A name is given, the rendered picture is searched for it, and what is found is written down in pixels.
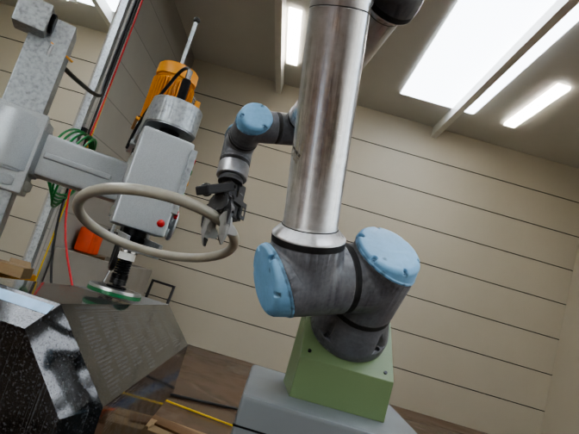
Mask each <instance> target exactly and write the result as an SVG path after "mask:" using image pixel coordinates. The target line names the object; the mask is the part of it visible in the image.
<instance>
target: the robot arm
mask: <svg viewBox="0 0 579 434"><path fill-rule="evenodd" d="M423 1H424V0H310V5H309V12H308V25H307V33H306V40H305V47H304V54H303V62H302V75H301V82H300V89H299V96H298V100H297V102H296V104H295V105H294V106H293V107H292V108H291V109H290V111H289V113H281V112H273V111H270V110H269V109H268V108H267V107H266V106H265V105H263V104H261V103H257V102H252V103H248V104H247V105H245V106H244V107H243V108H242V109H241V110H240V111H239V113H238V114H237V115H236V118H235V121H234V123H233V124H232V125H230V126H229V127H228V129H227V131H226V133H225V139H224V143H223V147H222V150H221V156H220V160H219V164H218V168H217V172H216V176H217V177H218V183H214V184H210V183H203V184H202V185H201V186H196V194H197V195H204V196H210V195H212V194H214V195H213V196H212V197H211V198H210V199H209V204H207V206H209V207H211V208H212V209H214V210H216V211H217V212H219V213H220V214H221V215H220V217H219V221H220V227H219V234H218V232H217V230H216V224H215V223H214V222H213V221H212V220H209V219H208V218H206V217H204V216H202V223H201V228H202V230H201V235H202V245H203V246H206V244H207V242H208V238H211V239H217V237H218V239H219V243H220V245H222V244H223V242H224V241H225V239H226V237H227V235H229V236H234V237H235V236H236V235H237V231H236V229H235V228H234V226H233V222H237V221H240V220H243V221H244V219H245V214H246V206H247V205H246V204H245V203H244V202H243V201H244V196H245V192H246V187H245V186H244V185H242V184H244V183H246V181H247V177H248V173H249V169H250V163H251V160H252V153H253V151H254V150H255V148H256V147H257V145H258V143H264V144H276V145H286V146H292V152H291V160H290V167H289V180H288V187H287V195H286V202H285V209H284V216H283V221H282V222H281V223H279V224H278V225H277V226H275V227H274V228H273V229H272V233H271V242H270V243H267V242H264V243H263V244H260V245H259V246H258V248H257V250H256V251H255V255H254V261H253V268H254V271H253V277H254V284H255V289H256V293H257V296H258V300H259V303H260V305H261V307H262V308H263V309H264V311H265V312H266V313H267V314H269V315H270V316H272V317H287V318H293V317H305V316H311V327H312V330H313V333H314V335H315V337H316V338H317V340H318V341H319V343H320V344H321V345H322V346H323V347H324V348H325V349H326V350H328V351H329V352H330V353H332V354H333V355H335V356H337V357H339V358H341V359H344V360H346V361H349V362H354V363H365V362H369V361H372V360H374V359H376V358H377V357H379V356H380V355H381V353H382V352H383V350H384V348H385V347H386V345H387V343H388V339H389V322H390V321H391V320H392V318H393V317H394V315H395V313H396V311H397V309H398V308H399V306H400V305H401V303H402V301H403V300H404V298H405V296H406V295H407V293H408V291H409V290H410V289H411V287H412V285H414V283H415V278H416V277H417V275H418V273H419V271H420V260H419V257H418V255H417V253H416V252H415V250H414V249H413V247H412V246H411V245H410V244H409V243H408V242H407V241H405V240H404V239H403V238H402V237H400V236H399V235H397V234H395V233H393V232H391V231H389V230H387V229H384V228H381V227H378V228H376V227H374V226H371V227H366V228H364V229H362V230H361V231H360V232H359V233H358V234H357V236H356V238H355V241H354V242H353V243H346V238H345V237H344V235H343V234H342V233H341V231H340V230H339V227H338V225H339V215H340V209H341V202H342V197H343V191H344V186H345V179H346V169H347V163H348V158H349V151H350V146H351V140H352V129H353V123H354V118H355V112H356V106H357V100H358V90H359V84H360V78H361V72H362V70H363V69H364V67H365V66H366V65H367V64H368V62H369V61H370V60H371V58H372V57H373V56H374V55H375V53H376V52H377V51H378V49H379V48H380V47H381V46H382V44H383V43H384V42H385V41H386V40H387V39H388V37H389V36H390V35H391V33H392V32H393V31H394V30H395V28H396V27H397V26H404V25H407V24H408V23H410V22H411V21H412V19H413V18H414V17H415V15H416V14H417V13H418V11H419V10H420V7H421V5H422V4H423ZM243 208H244V209H245V210H244V214H243V216H242V210H243Z"/></svg>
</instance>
